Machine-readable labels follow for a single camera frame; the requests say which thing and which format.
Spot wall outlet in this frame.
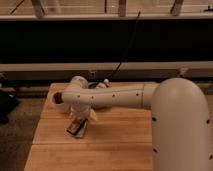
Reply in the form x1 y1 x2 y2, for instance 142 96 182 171
89 71 96 79

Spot white bottle with label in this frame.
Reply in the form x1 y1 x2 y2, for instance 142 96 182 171
96 79 109 88

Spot white sponge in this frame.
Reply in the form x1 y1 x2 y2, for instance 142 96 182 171
71 118 87 138

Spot white cup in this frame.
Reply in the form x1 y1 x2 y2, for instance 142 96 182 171
52 92 70 114

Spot dark object at left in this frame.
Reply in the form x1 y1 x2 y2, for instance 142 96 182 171
0 74 19 124

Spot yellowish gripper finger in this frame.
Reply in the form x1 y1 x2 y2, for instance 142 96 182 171
89 110 98 121

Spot black hanging cable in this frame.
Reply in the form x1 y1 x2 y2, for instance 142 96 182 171
106 10 142 81

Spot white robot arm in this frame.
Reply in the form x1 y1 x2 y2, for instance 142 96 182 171
62 76 213 171

